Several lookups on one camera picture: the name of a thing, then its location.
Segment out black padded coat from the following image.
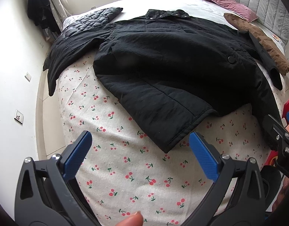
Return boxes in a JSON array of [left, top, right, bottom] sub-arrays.
[[43, 9, 283, 153]]

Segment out black hanging clothes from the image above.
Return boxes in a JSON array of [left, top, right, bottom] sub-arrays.
[[27, 0, 60, 34]]

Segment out left hand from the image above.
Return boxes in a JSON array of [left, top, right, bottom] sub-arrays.
[[116, 211, 144, 226]]

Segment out red plastic stool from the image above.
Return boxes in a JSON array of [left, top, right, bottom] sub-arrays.
[[265, 100, 289, 166]]

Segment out brown garment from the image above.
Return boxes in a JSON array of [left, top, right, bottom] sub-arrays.
[[224, 13, 289, 76]]

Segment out cherry print bed sheet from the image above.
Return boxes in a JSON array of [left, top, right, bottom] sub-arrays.
[[56, 51, 286, 226]]

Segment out grey padded headboard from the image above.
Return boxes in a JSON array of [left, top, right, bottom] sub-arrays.
[[235, 0, 289, 44]]

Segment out pink velvet pillow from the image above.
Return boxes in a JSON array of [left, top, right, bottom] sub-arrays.
[[204, 0, 258, 22]]

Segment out black quilted down jacket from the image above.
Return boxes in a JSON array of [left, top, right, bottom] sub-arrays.
[[58, 7, 123, 40]]

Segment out white dotted curtain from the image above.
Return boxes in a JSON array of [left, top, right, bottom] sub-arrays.
[[49, 0, 72, 30]]

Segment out white wall switch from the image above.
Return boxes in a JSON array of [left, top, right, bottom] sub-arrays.
[[14, 110, 24, 124]]

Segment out white wall socket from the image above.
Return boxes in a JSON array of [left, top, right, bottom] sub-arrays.
[[25, 73, 31, 82]]

